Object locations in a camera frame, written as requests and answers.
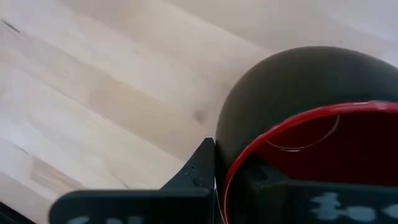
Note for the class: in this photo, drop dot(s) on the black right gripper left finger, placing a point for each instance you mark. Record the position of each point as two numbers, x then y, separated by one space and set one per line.
186 205

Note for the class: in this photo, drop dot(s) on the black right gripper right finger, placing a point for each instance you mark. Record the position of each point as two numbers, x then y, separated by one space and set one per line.
311 205

